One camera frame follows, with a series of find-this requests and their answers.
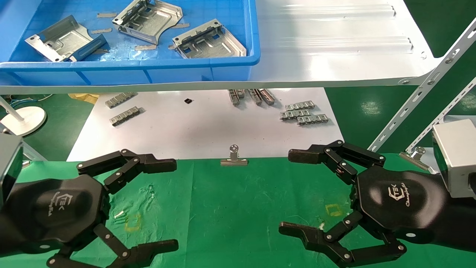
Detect grey slotted angle bar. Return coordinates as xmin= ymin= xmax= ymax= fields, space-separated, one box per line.
xmin=22 ymin=141 xmax=48 ymax=162

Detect stamped metal bracket with slots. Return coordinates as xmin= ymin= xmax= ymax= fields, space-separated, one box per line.
xmin=172 ymin=19 xmax=247 ymax=59

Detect blue plastic bin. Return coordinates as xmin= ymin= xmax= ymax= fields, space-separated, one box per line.
xmin=0 ymin=0 xmax=261 ymax=87

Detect metal bracket with dark flap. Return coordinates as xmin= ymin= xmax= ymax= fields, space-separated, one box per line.
xmin=25 ymin=15 xmax=109 ymax=63

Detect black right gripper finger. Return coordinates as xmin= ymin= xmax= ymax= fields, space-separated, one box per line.
xmin=288 ymin=140 xmax=386 ymax=185
xmin=279 ymin=210 xmax=407 ymax=268

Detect thin coloured cables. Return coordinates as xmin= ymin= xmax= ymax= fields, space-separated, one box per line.
xmin=0 ymin=94 xmax=53 ymax=109

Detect green cloth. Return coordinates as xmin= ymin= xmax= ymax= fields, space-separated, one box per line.
xmin=0 ymin=152 xmax=476 ymax=268

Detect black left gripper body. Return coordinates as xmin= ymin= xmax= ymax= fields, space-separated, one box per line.
xmin=7 ymin=174 xmax=111 ymax=254

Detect white board sheet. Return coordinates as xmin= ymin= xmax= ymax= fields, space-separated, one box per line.
xmin=67 ymin=87 xmax=345 ymax=162

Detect white slotted angle bar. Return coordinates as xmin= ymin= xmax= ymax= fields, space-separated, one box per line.
xmin=367 ymin=28 xmax=476 ymax=153
xmin=405 ymin=77 xmax=476 ymax=153

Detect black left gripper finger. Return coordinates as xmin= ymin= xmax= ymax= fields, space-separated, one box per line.
xmin=77 ymin=149 xmax=177 ymax=194
xmin=46 ymin=223 xmax=179 ymax=268

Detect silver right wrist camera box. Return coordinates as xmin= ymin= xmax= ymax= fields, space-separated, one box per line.
xmin=432 ymin=119 xmax=476 ymax=199

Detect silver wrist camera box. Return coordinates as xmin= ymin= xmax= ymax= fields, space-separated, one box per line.
xmin=432 ymin=119 xmax=476 ymax=199
xmin=0 ymin=133 xmax=24 ymax=207

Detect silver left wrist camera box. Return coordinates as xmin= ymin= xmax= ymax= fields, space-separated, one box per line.
xmin=0 ymin=133 xmax=24 ymax=207

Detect yellow crumpled bag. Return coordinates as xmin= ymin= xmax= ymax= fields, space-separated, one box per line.
xmin=68 ymin=93 xmax=100 ymax=105

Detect large stamped metal bracket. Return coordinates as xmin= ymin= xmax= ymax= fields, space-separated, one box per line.
xmin=112 ymin=0 xmax=183 ymax=45

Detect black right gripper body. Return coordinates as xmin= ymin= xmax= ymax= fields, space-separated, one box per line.
xmin=351 ymin=166 xmax=447 ymax=245

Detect white round lamp base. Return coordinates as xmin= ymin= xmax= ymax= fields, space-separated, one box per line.
xmin=0 ymin=98 xmax=47 ymax=137

